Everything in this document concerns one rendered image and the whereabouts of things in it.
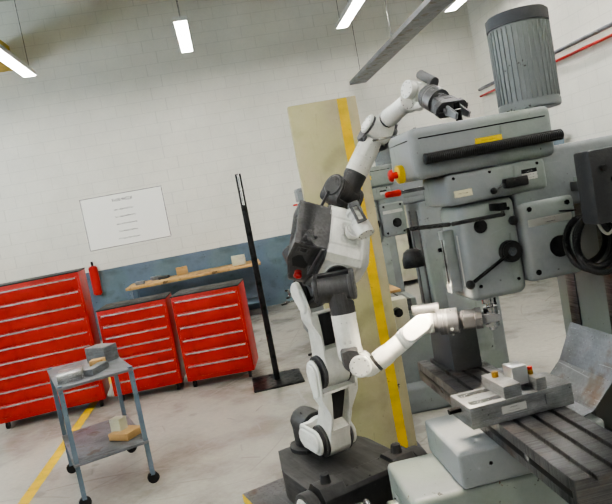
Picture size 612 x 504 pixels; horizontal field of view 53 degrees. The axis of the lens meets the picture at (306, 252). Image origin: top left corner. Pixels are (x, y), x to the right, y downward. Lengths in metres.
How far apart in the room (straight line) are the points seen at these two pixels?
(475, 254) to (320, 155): 1.90
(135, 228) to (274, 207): 2.44
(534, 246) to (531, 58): 0.60
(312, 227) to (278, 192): 8.78
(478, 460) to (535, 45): 1.32
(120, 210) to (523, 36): 9.51
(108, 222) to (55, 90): 2.37
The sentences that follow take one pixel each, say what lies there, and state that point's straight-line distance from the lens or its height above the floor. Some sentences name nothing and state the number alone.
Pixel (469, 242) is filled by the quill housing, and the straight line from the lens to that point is 2.04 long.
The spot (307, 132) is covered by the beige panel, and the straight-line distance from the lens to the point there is 3.76.
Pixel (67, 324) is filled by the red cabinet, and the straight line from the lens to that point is 6.84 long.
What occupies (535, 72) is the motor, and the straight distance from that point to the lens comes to 2.17.
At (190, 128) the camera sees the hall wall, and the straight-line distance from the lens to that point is 11.10.
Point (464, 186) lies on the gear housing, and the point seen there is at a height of 1.68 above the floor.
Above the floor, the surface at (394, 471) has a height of 0.74.
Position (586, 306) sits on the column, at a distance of 2.41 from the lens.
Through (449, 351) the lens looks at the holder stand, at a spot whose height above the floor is 1.03.
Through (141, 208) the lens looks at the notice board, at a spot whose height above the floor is 2.12.
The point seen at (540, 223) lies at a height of 1.52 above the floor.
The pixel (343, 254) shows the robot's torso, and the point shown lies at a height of 1.52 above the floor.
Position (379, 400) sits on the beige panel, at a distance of 3.99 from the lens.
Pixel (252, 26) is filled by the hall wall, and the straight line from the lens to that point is 11.47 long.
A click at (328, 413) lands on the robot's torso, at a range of 2.70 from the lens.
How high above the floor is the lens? 1.73
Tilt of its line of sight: 5 degrees down
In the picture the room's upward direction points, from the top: 11 degrees counter-clockwise
